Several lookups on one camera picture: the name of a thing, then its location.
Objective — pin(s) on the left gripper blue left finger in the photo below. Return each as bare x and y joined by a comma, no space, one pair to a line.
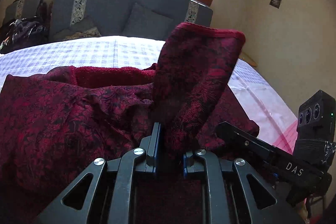
104,191

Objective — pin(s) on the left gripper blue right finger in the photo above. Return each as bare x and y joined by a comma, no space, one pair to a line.
233,192

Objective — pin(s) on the dark red floral sweater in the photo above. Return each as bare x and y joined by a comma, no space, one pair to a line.
54,125

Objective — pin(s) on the pile of dark clothes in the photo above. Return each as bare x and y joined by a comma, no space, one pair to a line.
23,33

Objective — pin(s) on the pink checked bed cover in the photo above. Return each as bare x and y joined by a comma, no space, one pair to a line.
259,100

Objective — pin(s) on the grey square pillow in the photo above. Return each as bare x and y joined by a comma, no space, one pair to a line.
144,23

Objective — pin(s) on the grey upholstered headboard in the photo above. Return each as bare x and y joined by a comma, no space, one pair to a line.
110,16

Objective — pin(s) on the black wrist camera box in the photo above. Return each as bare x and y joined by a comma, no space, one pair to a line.
315,131

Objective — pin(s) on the dark wall plate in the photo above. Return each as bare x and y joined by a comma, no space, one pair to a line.
275,3

